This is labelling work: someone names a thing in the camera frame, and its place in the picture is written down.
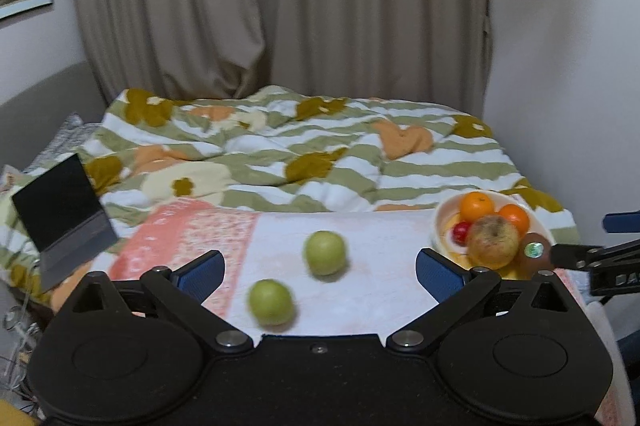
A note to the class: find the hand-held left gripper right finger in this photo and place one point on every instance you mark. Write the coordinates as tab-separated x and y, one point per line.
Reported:
436	275

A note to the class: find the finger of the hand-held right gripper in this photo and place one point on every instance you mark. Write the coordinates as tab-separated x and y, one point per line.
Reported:
570	256
622	222

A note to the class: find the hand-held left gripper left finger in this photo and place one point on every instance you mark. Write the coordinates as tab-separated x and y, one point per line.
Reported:
200	275

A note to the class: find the brown kiwi with sticker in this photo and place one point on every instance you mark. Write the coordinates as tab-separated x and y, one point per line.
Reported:
536	251

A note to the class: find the red cherry tomato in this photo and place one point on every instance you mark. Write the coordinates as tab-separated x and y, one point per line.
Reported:
461	232

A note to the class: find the cream shallow bowl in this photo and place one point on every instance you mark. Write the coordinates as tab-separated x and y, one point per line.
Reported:
445	218

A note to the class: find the large yellow apple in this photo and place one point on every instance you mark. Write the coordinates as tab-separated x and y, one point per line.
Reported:
492	242

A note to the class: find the large orange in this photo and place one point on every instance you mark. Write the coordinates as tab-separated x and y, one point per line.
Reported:
477	206
516	218

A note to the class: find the green apple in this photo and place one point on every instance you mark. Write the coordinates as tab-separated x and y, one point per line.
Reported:
325	253
270	303

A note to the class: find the pink bordered white tablecloth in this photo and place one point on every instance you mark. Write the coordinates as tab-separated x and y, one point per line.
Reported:
375	246

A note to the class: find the grey laptop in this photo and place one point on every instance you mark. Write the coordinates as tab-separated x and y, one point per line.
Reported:
57	201

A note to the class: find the green striped floral blanket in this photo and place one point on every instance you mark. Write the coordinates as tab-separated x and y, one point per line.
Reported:
300	145

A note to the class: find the grey patterned pillow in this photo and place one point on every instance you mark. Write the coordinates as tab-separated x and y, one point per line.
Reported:
65	140

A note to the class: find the clear round stand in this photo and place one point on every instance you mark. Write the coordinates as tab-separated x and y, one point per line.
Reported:
15	320

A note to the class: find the grey headboard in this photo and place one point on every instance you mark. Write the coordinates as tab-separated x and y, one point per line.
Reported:
40	105

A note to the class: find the yellow cloth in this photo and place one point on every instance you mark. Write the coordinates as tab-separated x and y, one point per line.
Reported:
12	417

